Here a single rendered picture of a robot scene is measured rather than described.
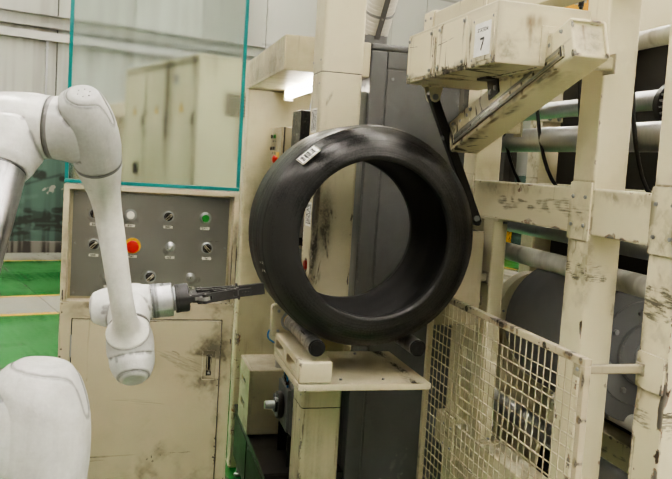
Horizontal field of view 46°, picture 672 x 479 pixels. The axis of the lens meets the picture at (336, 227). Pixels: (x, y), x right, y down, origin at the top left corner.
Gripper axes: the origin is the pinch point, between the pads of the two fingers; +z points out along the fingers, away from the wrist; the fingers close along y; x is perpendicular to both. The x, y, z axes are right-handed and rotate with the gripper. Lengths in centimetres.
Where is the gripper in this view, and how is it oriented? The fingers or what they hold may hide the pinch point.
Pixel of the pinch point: (251, 289)
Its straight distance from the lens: 211.9
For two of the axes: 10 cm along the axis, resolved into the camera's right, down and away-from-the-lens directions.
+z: 9.6, -1.0, 2.5
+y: -2.5, -0.8, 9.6
